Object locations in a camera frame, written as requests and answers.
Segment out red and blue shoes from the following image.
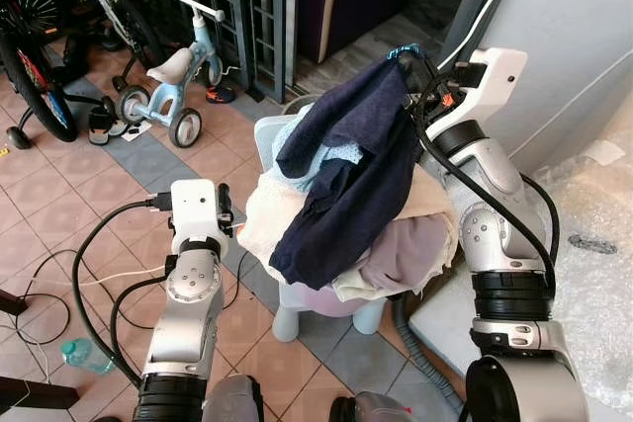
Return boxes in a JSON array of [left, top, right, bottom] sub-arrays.
[[206, 85, 237, 106]]

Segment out black metal grid gate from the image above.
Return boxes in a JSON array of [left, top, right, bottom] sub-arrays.
[[127, 0, 300, 103]]

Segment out light blue child tricycle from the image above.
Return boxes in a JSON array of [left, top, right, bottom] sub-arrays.
[[112, 0, 230, 151]]

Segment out grey corrugated drain hose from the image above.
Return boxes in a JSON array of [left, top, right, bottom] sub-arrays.
[[390, 292, 468, 417]]

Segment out dark wooden furniture leg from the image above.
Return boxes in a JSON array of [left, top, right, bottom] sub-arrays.
[[0, 377, 81, 414]]

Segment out grey left robot leg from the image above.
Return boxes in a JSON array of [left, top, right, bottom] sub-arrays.
[[202, 374, 265, 422]]

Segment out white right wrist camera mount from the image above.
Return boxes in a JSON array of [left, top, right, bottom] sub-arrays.
[[432, 46, 528, 138]]

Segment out pink cloth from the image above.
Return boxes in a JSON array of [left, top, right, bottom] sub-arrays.
[[295, 282, 369, 320]]

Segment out cream white cloth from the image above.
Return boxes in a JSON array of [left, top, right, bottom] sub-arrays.
[[236, 169, 300, 261]]

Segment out grey right robot leg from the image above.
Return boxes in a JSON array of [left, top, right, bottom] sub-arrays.
[[329, 390, 418, 422]]

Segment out white paper tag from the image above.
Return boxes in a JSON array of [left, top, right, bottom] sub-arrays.
[[582, 139, 625, 167]]

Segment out navy blue garment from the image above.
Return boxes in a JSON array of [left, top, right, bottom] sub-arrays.
[[268, 53, 422, 293]]

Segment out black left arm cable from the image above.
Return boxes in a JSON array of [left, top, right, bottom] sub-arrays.
[[72, 198, 175, 389]]

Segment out clear bubble wrap sheet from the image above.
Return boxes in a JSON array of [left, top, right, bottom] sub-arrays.
[[514, 140, 633, 415]]

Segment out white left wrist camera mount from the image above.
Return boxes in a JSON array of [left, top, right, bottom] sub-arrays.
[[169, 179, 231, 245]]

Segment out thin white floor cable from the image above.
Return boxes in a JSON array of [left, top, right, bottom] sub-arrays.
[[20, 266, 171, 291]]

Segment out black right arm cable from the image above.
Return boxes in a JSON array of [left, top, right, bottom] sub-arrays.
[[401, 58, 561, 291]]

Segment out beige cloth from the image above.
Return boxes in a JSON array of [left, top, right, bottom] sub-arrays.
[[407, 165, 462, 250]]

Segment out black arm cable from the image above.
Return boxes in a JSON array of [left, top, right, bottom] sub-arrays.
[[401, 58, 561, 291], [72, 198, 175, 389]]

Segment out black wheeled child bicycle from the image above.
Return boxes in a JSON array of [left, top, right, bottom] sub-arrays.
[[0, 0, 135, 152]]

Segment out clear plastic water bottle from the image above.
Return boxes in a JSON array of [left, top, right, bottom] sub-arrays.
[[59, 337, 117, 377]]

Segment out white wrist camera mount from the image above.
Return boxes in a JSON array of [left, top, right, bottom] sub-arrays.
[[432, 46, 528, 138], [169, 179, 231, 245]]

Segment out grey robot leg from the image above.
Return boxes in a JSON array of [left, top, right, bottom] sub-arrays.
[[329, 390, 418, 422], [202, 374, 265, 422]]

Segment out light blue towel cloth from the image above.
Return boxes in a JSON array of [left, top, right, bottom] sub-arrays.
[[271, 114, 369, 182]]

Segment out mauve grey garment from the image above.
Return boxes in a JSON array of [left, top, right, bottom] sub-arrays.
[[331, 214, 458, 301]]

